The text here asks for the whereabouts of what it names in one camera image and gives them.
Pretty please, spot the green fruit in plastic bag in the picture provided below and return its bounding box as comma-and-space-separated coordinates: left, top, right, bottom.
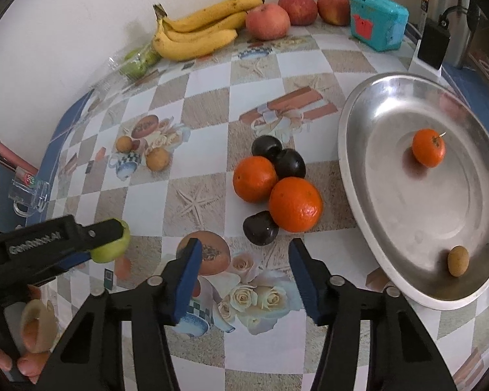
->
106, 43, 161, 82

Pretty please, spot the black power adapter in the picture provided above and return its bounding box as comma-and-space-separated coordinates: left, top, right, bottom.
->
417, 20, 451, 70

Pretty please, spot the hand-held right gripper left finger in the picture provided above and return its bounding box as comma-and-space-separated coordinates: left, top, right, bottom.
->
37, 237, 204, 391

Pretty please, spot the red apple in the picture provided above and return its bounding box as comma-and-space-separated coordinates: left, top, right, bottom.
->
317, 0, 351, 27
278, 0, 319, 26

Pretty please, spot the teal plastic box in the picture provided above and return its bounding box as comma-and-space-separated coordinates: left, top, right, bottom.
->
348, 0, 409, 53

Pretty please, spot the small orange with stem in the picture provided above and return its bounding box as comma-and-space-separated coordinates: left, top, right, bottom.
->
411, 128, 447, 168

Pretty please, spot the yellow banana bunch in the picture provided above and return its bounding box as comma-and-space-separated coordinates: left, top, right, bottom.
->
152, 0, 265, 62

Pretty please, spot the white box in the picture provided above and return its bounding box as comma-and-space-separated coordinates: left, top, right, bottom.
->
408, 41, 444, 79

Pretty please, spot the black cable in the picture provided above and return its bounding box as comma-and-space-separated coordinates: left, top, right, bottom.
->
439, 3, 473, 27

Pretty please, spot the pink apple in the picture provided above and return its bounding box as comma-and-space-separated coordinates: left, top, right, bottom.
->
245, 3, 291, 41

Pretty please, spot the checkered printed tablecloth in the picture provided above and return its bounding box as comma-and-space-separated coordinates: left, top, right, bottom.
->
37, 20, 489, 391

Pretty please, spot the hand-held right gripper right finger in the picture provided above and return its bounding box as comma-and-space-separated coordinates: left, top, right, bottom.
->
289, 238, 459, 391

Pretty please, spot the round steel tray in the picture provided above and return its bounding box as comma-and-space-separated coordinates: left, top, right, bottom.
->
337, 72, 489, 311

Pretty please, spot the black plum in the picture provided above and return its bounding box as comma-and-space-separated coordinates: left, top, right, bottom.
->
243, 210, 280, 247
273, 149, 307, 180
251, 135, 283, 161

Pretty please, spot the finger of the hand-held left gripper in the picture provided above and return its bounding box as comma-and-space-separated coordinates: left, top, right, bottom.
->
75, 219, 125, 251
45, 250, 94, 278

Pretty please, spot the clear glass mug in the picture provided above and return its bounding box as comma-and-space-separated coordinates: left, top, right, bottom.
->
9, 167, 50, 217

